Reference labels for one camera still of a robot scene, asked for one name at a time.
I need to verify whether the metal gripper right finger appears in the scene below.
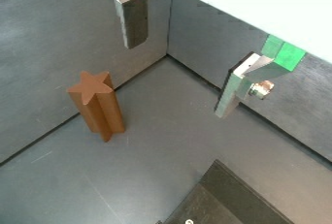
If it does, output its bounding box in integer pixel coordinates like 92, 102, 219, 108
215, 35, 306, 118

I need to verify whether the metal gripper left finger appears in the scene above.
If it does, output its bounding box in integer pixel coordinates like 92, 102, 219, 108
114, 0, 147, 49

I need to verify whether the brown star-shaped block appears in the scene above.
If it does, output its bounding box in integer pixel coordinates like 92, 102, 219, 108
67, 71, 126, 142

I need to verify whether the dark metal plate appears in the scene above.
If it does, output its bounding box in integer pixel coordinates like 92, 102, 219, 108
155, 159, 294, 224

